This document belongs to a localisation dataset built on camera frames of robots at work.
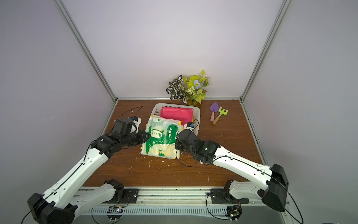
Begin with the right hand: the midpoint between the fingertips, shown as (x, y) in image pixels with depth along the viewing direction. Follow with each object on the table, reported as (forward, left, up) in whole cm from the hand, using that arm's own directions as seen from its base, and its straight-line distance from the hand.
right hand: (174, 138), depth 72 cm
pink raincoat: (+27, -4, -13) cm, 30 cm away
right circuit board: (-29, -31, -23) cm, 48 cm away
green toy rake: (+36, -34, -21) cm, 54 cm away
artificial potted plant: (+37, -9, +2) cm, 38 cm away
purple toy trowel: (+41, -29, -21) cm, 54 cm away
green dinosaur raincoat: (-1, +7, -3) cm, 8 cm away
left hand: (+2, +12, 0) cm, 12 cm away
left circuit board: (-30, +31, -23) cm, 49 cm away
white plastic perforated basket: (+29, +17, -12) cm, 36 cm away
